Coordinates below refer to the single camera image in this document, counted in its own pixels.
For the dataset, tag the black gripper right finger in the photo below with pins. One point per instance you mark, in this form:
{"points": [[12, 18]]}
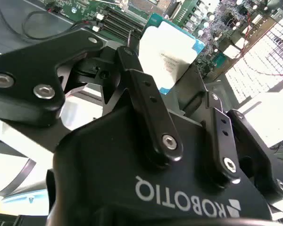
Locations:
{"points": [[222, 141]]}

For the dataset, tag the silver CPU with green rim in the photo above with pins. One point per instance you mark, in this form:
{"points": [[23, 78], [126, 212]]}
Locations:
{"points": [[165, 44]]}

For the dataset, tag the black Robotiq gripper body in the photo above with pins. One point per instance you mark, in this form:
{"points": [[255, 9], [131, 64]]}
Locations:
{"points": [[103, 169]]}

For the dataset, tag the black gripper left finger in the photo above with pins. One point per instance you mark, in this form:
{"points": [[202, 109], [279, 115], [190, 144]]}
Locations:
{"points": [[33, 66]]}

